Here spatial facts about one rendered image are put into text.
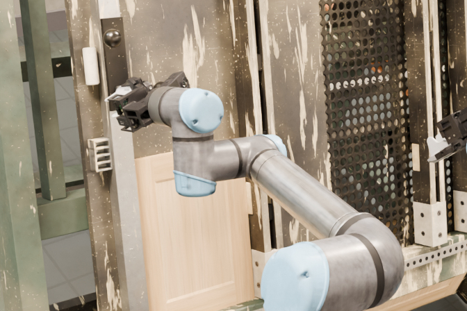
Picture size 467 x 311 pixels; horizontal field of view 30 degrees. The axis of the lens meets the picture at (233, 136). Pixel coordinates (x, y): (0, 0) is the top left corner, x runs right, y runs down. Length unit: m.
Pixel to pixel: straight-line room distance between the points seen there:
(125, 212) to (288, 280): 0.78
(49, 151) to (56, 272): 1.46
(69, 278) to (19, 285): 1.50
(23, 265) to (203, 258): 0.47
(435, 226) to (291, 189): 1.12
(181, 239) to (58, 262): 1.39
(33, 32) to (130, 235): 0.49
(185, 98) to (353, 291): 0.47
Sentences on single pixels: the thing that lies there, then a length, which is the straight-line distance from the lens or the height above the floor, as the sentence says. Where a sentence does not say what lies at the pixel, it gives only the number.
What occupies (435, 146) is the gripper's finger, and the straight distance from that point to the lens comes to 2.13.
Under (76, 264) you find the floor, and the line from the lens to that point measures 3.42.
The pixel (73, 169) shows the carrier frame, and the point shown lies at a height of 0.18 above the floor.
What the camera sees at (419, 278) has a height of 0.84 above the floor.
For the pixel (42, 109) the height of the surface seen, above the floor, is 1.31.
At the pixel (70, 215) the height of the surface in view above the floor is 1.11.
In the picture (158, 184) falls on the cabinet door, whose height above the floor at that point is 1.17.
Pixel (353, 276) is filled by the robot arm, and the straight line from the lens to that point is 1.27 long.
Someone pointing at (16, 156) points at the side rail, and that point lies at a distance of 1.82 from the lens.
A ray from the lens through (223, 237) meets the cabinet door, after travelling 2.14.
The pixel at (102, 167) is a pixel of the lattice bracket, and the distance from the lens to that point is 1.94.
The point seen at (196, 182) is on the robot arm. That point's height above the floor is 1.49.
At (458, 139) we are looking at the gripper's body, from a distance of 2.07.
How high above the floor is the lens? 2.47
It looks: 36 degrees down
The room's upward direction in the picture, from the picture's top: 18 degrees clockwise
